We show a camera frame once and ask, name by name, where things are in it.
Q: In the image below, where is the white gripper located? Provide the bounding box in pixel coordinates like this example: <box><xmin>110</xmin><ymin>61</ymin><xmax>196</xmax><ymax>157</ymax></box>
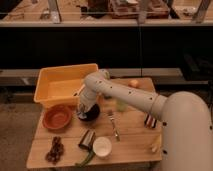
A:
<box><xmin>77</xmin><ymin>100</ymin><xmax>95</xmax><ymax>118</ymax></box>

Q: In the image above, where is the blue grey towel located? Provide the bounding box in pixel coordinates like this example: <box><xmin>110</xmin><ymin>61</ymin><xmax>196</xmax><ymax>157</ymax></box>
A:
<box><xmin>77</xmin><ymin>113</ymin><xmax>87</xmax><ymax>120</ymax></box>

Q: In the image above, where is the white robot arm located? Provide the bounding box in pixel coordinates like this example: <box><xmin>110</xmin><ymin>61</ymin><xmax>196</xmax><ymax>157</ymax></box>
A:
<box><xmin>79</xmin><ymin>69</ymin><xmax>213</xmax><ymax>171</ymax></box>

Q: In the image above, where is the orange bowl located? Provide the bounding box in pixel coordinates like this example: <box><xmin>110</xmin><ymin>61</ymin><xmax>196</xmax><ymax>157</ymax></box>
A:
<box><xmin>42</xmin><ymin>105</ymin><xmax>72</xmax><ymax>130</ymax></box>

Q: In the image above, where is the yellow plastic bin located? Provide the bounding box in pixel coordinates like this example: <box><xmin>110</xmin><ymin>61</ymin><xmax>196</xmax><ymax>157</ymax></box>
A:
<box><xmin>34</xmin><ymin>63</ymin><xmax>98</xmax><ymax>108</ymax></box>

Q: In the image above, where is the wooden table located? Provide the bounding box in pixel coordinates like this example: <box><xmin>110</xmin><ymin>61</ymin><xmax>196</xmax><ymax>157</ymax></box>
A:
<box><xmin>26</xmin><ymin>77</ymin><xmax>180</xmax><ymax>170</ymax></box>

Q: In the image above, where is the green cup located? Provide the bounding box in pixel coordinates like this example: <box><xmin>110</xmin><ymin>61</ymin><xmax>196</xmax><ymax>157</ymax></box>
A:
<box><xmin>116</xmin><ymin>99</ymin><xmax>127</xmax><ymax>112</ymax></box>

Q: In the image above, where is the metal can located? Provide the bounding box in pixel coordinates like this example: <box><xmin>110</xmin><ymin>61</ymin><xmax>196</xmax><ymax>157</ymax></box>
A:
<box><xmin>78</xmin><ymin>130</ymin><xmax>95</xmax><ymax>150</ymax></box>

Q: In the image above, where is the silver fork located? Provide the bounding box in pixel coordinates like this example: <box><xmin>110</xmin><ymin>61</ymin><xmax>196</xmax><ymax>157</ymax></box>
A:
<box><xmin>107</xmin><ymin>110</ymin><xmax>120</xmax><ymax>141</ymax></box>

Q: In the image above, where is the orange fruit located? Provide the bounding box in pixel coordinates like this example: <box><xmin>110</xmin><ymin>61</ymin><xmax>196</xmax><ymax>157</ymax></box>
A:
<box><xmin>129</xmin><ymin>80</ymin><xmax>139</xmax><ymax>88</ymax></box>

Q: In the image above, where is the green vegetable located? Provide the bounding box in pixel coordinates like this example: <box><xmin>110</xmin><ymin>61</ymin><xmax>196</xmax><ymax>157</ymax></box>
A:
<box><xmin>75</xmin><ymin>150</ymin><xmax>95</xmax><ymax>167</ymax></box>

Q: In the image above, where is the dark grapes bunch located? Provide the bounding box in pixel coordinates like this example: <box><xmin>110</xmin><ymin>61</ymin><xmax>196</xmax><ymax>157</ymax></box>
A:
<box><xmin>45</xmin><ymin>136</ymin><xmax>64</xmax><ymax>164</ymax></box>

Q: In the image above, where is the striped red black object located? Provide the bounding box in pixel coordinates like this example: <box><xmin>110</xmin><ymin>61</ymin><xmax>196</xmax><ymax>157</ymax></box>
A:
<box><xmin>144</xmin><ymin>115</ymin><xmax>157</xmax><ymax>129</ymax></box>

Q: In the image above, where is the yellow corn cob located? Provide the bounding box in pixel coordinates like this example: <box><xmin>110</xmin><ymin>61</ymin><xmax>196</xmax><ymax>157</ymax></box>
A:
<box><xmin>150</xmin><ymin>136</ymin><xmax>162</xmax><ymax>153</ymax></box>

